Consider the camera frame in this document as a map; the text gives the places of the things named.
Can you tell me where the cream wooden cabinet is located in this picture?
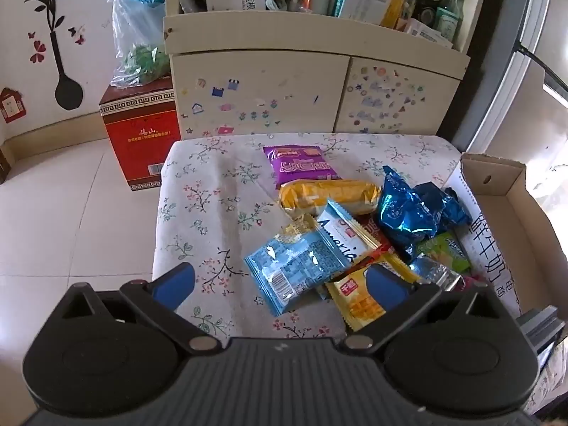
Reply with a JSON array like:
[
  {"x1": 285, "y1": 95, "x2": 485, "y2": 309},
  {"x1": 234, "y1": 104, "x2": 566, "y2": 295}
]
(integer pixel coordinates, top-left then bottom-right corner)
[{"x1": 162, "y1": 0, "x2": 477, "y2": 143}]

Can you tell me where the blue foil snack packet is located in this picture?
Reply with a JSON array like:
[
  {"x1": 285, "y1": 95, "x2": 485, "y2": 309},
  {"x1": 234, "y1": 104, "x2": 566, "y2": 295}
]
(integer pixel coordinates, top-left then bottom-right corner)
[
  {"x1": 415, "y1": 182, "x2": 472, "y2": 236},
  {"x1": 375, "y1": 165, "x2": 440, "y2": 262}
]

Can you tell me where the white blue wafer packet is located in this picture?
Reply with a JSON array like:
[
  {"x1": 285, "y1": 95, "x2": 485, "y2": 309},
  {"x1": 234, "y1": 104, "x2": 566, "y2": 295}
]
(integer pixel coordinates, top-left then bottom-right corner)
[{"x1": 317, "y1": 200, "x2": 382, "y2": 267}]

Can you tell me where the light blue snack packet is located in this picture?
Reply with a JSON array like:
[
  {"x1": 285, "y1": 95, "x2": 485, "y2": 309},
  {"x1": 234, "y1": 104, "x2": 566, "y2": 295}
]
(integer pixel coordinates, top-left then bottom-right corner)
[{"x1": 243, "y1": 215, "x2": 351, "y2": 318}]

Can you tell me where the red house wall sticker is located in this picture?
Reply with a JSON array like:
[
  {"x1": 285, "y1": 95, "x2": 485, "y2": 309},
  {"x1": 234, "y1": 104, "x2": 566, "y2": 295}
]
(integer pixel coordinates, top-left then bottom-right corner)
[{"x1": 0, "y1": 88, "x2": 26, "y2": 124}]

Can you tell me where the yellow box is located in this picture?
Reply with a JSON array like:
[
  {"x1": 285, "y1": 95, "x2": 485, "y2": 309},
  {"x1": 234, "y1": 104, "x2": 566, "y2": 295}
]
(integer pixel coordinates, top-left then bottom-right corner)
[{"x1": 382, "y1": 0, "x2": 409, "y2": 29}]

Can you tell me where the floral tablecloth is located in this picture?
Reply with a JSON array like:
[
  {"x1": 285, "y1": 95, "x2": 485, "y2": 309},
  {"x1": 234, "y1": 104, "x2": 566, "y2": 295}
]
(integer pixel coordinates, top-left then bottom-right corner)
[{"x1": 151, "y1": 132, "x2": 568, "y2": 413}]

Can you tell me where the silver snack packet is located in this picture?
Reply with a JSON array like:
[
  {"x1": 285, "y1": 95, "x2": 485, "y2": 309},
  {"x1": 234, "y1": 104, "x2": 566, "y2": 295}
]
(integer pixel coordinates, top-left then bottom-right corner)
[{"x1": 408, "y1": 255, "x2": 462, "y2": 291}]

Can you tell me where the red snack packet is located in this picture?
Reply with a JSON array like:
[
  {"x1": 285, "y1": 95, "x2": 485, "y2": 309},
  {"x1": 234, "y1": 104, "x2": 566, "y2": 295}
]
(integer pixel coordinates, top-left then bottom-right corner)
[{"x1": 355, "y1": 217, "x2": 400, "y2": 260}]

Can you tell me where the clear plastic bag of greens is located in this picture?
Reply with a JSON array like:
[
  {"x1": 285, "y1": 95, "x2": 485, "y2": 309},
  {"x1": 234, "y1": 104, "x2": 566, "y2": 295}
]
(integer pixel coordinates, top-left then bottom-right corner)
[{"x1": 109, "y1": 0, "x2": 171, "y2": 89}]

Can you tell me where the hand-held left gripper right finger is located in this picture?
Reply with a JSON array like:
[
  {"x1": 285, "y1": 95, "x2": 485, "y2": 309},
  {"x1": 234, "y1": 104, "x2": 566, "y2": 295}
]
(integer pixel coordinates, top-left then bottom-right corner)
[{"x1": 344, "y1": 264, "x2": 505, "y2": 356}]

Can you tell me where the white printed box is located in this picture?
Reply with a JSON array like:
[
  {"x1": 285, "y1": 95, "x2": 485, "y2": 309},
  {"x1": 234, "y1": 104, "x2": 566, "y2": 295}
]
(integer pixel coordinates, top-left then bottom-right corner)
[{"x1": 402, "y1": 18, "x2": 455, "y2": 49}]

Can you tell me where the red carton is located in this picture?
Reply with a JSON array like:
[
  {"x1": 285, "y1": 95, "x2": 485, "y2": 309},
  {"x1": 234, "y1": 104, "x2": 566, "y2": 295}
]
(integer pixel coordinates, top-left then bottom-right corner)
[{"x1": 98, "y1": 75, "x2": 178, "y2": 191}]

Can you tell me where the black vase wall sticker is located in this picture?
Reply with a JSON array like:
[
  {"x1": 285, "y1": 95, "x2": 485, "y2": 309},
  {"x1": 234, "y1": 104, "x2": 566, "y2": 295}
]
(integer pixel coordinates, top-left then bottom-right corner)
[{"x1": 24, "y1": 0, "x2": 85, "y2": 109}]

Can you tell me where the purple snack packet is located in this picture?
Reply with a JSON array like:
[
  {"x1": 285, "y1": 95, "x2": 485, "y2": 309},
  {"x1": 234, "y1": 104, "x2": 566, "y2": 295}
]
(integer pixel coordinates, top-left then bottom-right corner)
[{"x1": 263, "y1": 144, "x2": 342, "y2": 189}]

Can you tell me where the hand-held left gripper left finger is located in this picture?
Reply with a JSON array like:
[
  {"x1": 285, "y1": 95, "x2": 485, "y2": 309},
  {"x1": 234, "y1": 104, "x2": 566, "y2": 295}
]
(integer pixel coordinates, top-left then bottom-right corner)
[{"x1": 61, "y1": 263, "x2": 219, "y2": 356}]

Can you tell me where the green snack packet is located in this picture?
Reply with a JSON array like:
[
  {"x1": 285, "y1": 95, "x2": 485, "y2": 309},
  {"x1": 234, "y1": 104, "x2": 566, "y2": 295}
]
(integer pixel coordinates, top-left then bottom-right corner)
[{"x1": 417, "y1": 231, "x2": 472, "y2": 276}]

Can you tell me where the yellow waffle packet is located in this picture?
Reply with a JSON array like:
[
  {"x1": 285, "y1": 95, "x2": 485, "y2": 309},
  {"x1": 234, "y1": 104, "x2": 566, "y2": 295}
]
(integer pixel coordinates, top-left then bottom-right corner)
[{"x1": 326, "y1": 257, "x2": 420, "y2": 333}]

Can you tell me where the grey door frame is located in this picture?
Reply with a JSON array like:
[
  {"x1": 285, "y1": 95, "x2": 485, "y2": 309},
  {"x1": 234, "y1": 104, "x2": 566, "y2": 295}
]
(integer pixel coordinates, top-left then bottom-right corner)
[{"x1": 470, "y1": 0, "x2": 568, "y2": 156}]

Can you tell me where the brown wooden door frame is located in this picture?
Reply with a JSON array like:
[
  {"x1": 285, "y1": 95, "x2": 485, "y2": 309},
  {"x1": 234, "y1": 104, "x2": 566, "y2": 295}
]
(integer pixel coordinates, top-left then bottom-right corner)
[{"x1": 0, "y1": 135, "x2": 12, "y2": 185}]

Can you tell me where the orange snack packet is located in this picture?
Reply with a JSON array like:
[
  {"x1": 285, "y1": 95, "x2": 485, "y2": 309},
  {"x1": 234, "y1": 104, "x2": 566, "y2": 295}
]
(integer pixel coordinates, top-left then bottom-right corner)
[{"x1": 279, "y1": 178, "x2": 382, "y2": 218}]

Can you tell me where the green glass bottle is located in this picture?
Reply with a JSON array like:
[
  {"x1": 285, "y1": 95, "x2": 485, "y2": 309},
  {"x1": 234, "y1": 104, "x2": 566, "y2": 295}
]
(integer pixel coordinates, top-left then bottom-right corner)
[{"x1": 435, "y1": 0, "x2": 464, "y2": 43}]

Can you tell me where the cardboard box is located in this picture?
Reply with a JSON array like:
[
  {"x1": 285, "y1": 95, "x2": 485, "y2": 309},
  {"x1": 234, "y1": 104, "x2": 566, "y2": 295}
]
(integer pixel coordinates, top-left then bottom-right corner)
[{"x1": 444, "y1": 153, "x2": 568, "y2": 320}]

